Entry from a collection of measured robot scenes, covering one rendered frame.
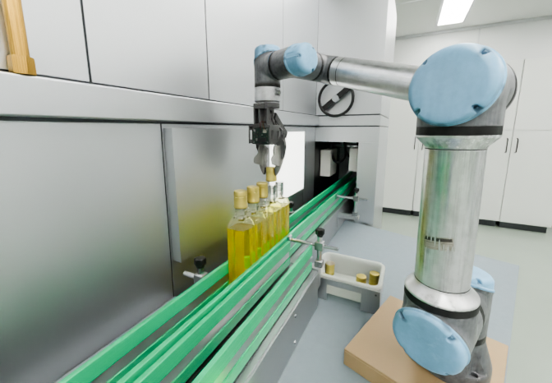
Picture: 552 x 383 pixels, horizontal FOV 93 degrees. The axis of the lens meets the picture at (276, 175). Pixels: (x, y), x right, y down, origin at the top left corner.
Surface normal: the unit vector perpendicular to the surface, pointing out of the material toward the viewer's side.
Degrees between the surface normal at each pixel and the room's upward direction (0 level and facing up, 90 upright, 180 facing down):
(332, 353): 0
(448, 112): 83
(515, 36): 90
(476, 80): 83
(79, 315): 90
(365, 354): 0
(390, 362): 0
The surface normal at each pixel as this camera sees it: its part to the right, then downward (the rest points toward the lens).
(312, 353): 0.00, -0.98
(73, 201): 0.89, 0.08
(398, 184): -0.45, 0.16
